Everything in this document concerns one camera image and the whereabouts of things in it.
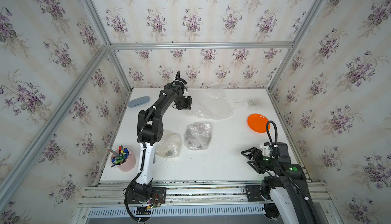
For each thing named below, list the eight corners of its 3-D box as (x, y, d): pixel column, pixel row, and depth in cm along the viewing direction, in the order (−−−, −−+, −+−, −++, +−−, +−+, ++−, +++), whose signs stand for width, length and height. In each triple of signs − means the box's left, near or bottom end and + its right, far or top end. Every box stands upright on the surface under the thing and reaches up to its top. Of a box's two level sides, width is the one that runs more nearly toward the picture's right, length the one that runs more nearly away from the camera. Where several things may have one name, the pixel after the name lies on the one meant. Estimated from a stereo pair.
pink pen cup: (117, 171, 82) (107, 164, 72) (122, 156, 87) (113, 147, 78) (135, 171, 82) (127, 164, 72) (139, 156, 87) (132, 147, 78)
